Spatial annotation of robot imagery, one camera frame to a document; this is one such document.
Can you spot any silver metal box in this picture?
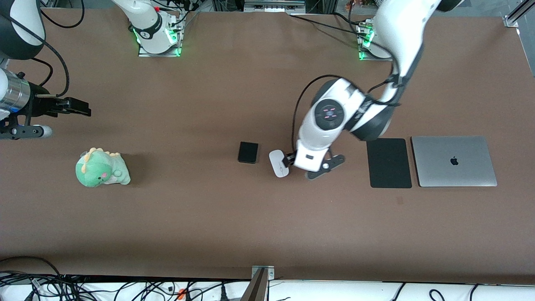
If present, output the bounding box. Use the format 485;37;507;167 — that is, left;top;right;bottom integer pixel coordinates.
244;0;306;13

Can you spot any black arched cable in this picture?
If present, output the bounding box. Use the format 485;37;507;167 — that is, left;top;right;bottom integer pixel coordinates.
0;255;64;277

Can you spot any aluminium profile bar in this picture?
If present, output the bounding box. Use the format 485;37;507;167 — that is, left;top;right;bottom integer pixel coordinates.
504;0;535;28

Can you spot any white computer mouse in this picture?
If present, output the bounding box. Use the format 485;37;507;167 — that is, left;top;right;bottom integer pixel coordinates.
268;150;290;179

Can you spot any small black square box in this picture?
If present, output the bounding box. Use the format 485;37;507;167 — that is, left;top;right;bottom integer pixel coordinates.
238;141;259;164

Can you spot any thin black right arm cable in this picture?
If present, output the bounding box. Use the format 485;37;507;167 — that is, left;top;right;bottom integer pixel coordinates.
30;57;54;87

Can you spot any black support beam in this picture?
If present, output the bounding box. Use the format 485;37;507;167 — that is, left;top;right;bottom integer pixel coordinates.
240;268;268;301

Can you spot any green dinosaur plush toy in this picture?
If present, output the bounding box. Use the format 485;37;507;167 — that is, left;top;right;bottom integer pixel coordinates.
75;147;131;188

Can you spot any black mouse pad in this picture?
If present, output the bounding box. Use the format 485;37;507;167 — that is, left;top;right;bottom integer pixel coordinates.
366;138;413;189

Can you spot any silver closed laptop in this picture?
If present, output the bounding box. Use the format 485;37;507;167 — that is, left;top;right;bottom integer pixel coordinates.
411;135;498;188

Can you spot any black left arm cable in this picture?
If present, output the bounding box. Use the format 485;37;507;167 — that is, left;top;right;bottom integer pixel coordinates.
291;74;404;145

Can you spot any black looped cable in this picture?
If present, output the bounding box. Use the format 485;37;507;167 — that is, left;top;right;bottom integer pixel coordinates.
40;0;85;29

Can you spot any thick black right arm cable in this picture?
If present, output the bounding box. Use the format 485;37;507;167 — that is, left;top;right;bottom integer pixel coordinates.
0;13;70;97

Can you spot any long black table cable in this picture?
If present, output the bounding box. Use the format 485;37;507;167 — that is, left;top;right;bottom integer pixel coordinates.
288;14;364;36

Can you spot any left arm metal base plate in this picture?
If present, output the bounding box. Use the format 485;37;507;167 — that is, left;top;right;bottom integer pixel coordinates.
359;46;393;61

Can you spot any small metal bracket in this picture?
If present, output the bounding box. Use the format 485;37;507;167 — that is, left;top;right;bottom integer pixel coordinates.
251;265;275;281

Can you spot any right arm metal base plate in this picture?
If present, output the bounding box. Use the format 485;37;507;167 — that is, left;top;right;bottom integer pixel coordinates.
138;40;183;58

